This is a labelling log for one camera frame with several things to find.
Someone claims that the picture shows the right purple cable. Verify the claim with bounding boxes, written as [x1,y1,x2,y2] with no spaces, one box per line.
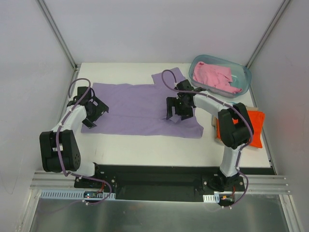
[161,70,254,211]

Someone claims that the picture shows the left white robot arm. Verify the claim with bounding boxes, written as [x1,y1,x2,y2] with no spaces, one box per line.
[39,87,109,188]

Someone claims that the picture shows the clear blue plastic bin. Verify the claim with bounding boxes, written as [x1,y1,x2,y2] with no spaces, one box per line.
[188,55,252,98]

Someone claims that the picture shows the aluminium frame post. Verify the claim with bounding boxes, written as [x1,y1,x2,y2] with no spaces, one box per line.
[246,0,293,69]
[36,0,78,70]

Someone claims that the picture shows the left white cable duct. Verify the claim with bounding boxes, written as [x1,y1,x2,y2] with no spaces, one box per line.
[41,190,116,201]

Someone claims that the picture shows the white cable duct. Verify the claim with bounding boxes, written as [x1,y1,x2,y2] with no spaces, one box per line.
[203,194,220,203]
[41,190,116,201]

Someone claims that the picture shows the purple t shirt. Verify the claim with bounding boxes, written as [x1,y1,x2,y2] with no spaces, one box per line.
[81,68,204,139]

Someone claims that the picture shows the pink t shirt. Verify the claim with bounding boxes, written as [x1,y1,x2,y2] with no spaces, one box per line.
[193,61,242,94]

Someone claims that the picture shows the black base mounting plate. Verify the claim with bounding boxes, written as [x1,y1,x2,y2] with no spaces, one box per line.
[73,164,276,203]

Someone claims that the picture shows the left aluminium frame post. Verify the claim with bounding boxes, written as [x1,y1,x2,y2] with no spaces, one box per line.
[36,0,78,70]

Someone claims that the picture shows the folded orange t shirt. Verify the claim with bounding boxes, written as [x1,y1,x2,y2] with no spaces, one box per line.
[215,110,266,148]

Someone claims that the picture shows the right aluminium frame post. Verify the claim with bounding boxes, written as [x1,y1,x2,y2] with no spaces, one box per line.
[246,0,293,69]

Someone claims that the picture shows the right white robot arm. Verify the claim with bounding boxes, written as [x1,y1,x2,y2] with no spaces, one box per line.
[166,80,254,192]

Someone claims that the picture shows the right white cable duct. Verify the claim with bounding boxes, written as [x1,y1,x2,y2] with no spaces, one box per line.
[203,194,220,203]

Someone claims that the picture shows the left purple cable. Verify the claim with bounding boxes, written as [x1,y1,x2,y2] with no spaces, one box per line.
[55,78,112,201]

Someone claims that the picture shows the purple cable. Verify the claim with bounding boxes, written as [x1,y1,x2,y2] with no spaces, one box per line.
[161,70,254,211]
[55,78,112,201]

